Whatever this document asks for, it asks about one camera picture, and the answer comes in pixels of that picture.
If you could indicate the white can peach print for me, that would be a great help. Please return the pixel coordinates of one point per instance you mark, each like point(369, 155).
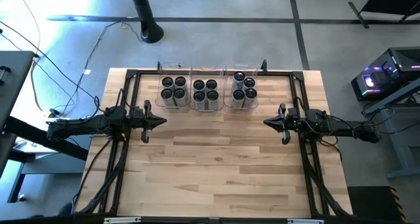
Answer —
point(238, 94)
point(239, 76)
point(250, 93)
point(249, 82)

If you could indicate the white label strip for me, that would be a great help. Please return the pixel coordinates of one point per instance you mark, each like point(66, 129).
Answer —
point(305, 221)
point(121, 220)

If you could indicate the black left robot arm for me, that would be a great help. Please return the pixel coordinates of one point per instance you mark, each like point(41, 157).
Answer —
point(82, 127)

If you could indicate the black desk leg beam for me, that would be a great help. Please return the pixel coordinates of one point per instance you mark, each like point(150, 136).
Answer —
point(65, 148)

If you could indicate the black computer tower with lights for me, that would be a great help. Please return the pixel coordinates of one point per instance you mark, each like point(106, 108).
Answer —
point(400, 63)

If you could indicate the black folding stand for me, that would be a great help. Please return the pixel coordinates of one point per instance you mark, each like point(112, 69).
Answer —
point(390, 0)

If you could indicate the black floor stand pole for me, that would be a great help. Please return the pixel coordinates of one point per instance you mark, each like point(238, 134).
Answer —
point(149, 31)

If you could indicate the white paper sheet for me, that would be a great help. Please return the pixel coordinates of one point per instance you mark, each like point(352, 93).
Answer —
point(29, 146)

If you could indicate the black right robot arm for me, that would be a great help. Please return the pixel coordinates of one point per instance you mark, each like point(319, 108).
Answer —
point(344, 128)

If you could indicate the clear plastic bin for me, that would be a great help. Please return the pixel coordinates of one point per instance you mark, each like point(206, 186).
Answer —
point(157, 69)
point(205, 71)
point(254, 69)

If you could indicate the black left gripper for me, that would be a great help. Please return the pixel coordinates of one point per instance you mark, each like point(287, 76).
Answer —
point(138, 120)

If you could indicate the grey side table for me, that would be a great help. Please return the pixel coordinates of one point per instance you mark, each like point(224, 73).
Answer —
point(13, 76)

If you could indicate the grey metal stand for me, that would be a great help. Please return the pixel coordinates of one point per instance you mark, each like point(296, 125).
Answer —
point(407, 142)

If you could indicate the white can orange print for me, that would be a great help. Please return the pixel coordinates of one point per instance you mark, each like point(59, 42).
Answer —
point(167, 82)
point(180, 81)
point(179, 93)
point(166, 93)

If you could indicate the small white floor tag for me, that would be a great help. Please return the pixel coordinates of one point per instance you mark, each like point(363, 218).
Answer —
point(87, 72)

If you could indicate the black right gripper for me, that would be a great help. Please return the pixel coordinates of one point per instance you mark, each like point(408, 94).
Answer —
point(297, 120)

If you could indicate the small black frame clamp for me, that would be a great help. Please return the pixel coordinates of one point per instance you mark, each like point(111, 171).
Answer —
point(264, 65)
point(159, 66)

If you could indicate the black mat with hazard stripes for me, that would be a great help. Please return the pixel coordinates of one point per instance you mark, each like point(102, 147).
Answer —
point(370, 206)

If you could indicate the white can blue print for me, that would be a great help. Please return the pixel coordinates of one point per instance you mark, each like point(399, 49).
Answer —
point(212, 95)
point(199, 84)
point(199, 96)
point(211, 84)

